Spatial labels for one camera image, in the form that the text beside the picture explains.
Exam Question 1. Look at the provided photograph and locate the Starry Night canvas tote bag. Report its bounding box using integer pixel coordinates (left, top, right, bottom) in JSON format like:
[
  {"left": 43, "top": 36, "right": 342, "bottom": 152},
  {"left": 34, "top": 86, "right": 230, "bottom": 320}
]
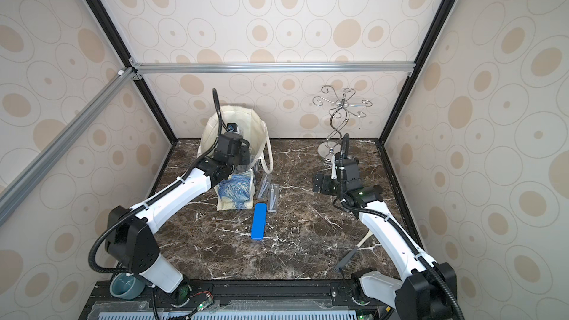
[{"left": 199, "top": 105, "right": 274, "bottom": 211}]

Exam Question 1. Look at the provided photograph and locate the blue compass case front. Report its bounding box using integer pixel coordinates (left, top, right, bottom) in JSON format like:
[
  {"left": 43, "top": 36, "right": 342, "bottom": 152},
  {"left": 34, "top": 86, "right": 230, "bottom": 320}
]
[{"left": 251, "top": 203, "right": 268, "bottom": 241}]

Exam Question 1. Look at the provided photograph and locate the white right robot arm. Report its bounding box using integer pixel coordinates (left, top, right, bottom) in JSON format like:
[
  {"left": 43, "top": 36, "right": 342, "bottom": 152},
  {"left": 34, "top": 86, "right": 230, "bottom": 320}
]
[{"left": 314, "top": 153, "right": 465, "bottom": 319}]

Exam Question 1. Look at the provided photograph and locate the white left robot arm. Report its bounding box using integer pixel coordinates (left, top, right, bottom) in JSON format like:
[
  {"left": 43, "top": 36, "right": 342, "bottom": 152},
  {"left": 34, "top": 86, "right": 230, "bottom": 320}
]
[{"left": 90, "top": 132, "right": 250, "bottom": 305}]

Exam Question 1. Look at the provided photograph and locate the chrome jewelry stand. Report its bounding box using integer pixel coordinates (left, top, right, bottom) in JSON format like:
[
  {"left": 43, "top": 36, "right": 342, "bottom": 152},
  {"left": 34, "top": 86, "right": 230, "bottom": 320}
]
[{"left": 312, "top": 84, "right": 373, "bottom": 167}]

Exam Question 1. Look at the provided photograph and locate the grey green bowl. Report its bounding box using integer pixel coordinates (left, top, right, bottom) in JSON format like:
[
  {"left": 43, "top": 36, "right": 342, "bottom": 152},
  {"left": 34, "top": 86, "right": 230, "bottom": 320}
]
[{"left": 110, "top": 273, "right": 146, "bottom": 300}]

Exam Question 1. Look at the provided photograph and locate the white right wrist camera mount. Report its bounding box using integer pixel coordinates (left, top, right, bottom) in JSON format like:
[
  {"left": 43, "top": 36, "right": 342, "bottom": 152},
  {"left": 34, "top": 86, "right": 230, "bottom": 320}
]
[{"left": 330, "top": 156, "right": 339, "bottom": 180}]

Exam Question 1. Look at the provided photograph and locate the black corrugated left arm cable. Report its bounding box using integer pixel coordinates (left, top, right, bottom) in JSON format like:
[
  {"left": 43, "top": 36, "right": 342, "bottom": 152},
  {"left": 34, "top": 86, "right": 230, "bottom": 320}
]
[{"left": 87, "top": 87, "right": 225, "bottom": 275}]

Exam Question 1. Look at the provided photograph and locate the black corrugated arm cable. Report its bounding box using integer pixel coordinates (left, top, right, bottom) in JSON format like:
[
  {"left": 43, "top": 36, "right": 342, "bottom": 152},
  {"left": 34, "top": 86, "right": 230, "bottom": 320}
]
[
  {"left": 332, "top": 132, "right": 465, "bottom": 320},
  {"left": 87, "top": 87, "right": 225, "bottom": 275}
]

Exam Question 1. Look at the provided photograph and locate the white spatula black handle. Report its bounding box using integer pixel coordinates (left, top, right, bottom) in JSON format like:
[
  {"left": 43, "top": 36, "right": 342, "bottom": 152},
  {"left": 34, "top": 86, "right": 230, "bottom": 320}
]
[{"left": 334, "top": 231, "right": 373, "bottom": 273}]

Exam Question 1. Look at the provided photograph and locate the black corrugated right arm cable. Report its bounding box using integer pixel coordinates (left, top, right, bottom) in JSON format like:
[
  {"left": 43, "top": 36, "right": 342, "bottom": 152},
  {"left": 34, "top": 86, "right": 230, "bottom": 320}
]
[{"left": 332, "top": 132, "right": 465, "bottom": 320}]

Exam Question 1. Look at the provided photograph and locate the aluminium frame rail back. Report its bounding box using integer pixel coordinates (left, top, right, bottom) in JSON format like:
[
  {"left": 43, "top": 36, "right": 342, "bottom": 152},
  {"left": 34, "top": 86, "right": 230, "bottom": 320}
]
[{"left": 134, "top": 62, "right": 416, "bottom": 74}]

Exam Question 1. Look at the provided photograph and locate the aluminium frame rail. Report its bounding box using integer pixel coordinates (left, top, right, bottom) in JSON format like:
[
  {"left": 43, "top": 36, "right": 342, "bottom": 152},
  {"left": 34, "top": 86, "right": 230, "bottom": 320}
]
[
  {"left": 134, "top": 62, "right": 416, "bottom": 74},
  {"left": 1, "top": 68, "right": 135, "bottom": 224}
]

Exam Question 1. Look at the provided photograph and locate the aluminium frame rail left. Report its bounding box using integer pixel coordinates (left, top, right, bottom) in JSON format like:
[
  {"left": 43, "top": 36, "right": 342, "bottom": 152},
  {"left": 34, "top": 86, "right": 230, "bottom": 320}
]
[{"left": 1, "top": 68, "right": 135, "bottom": 224}]

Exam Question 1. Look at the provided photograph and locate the black corner frame post left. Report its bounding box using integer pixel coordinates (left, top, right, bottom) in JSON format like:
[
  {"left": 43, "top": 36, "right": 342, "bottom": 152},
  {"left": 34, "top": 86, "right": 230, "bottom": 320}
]
[{"left": 85, "top": 0, "right": 179, "bottom": 146}]

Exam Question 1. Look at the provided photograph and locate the black corner frame post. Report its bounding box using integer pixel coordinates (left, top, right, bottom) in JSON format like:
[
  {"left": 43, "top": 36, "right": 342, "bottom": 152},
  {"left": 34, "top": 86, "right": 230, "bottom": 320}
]
[
  {"left": 378, "top": 0, "right": 456, "bottom": 146},
  {"left": 85, "top": 0, "right": 179, "bottom": 146}
]

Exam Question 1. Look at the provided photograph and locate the black corner frame post right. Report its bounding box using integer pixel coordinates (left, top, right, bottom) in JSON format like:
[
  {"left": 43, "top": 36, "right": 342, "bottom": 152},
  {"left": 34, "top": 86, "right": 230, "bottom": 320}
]
[{"left": 378, "top": 0, "right": 456, "bottom": 146}]

